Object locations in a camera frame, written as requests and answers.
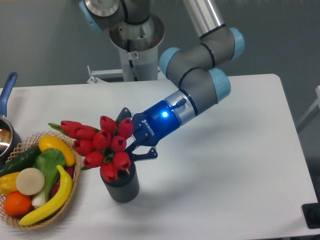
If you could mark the yellow bell pepper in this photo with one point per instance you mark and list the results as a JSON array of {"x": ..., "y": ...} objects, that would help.
[{"x": 8, "y": 183}]

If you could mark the green cucumber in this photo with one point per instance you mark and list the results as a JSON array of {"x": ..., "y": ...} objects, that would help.
[{"x": 22, "y": 161}]

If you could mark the beige round slice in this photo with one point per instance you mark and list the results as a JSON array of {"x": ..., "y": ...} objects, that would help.
[{"x": 30, "y": 181}]

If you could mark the dark red vegetable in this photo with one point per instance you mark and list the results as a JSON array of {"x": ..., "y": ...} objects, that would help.
[{"x": 70, "y": 170}]

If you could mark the dark grey ribbed vase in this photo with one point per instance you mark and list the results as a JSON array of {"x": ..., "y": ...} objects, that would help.
[{"x": 123, "y": 186}]

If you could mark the woven wicker basket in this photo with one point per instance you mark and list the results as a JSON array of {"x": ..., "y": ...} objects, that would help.
[{"x": 29, "y": 142}]

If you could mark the black device at edge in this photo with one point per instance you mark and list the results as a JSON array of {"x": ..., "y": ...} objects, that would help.
[{"x": 311, "y": 212}]

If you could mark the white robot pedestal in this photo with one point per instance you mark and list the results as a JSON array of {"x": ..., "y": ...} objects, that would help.
[{"x": 138, "y": 50}]

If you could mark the red tulip bouquet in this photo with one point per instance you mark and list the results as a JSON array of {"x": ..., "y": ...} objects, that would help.
[{"x": 102, "y": 148}]

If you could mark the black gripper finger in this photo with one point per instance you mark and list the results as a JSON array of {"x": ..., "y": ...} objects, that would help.
[
  {"x": 150, "y": 155},
  {"x": 124, "y": 114}
]

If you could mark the blue handled saucepan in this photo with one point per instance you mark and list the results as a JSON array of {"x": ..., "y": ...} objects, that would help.
[{"x": 9, "y": 138}]

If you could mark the yellow banana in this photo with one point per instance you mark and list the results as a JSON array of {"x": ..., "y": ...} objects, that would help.
[{"x": 54, "y": 204}]

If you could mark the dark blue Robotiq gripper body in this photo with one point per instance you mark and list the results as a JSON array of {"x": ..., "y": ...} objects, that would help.
[{"x": 153, "y": 124}]

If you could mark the green bok choy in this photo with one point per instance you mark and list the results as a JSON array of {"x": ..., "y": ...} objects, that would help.
[{"x": 47, "y": 163}]

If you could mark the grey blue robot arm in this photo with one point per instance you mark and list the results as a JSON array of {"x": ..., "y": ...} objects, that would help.
[{"x": 200, "y": 84}]

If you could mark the white frame at right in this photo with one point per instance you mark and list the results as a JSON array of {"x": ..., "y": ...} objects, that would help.
[{"x": 310, "y": 113}]

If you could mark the orange fruit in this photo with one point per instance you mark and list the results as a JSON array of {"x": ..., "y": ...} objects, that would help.
[{"x": 17, "y": 204}]

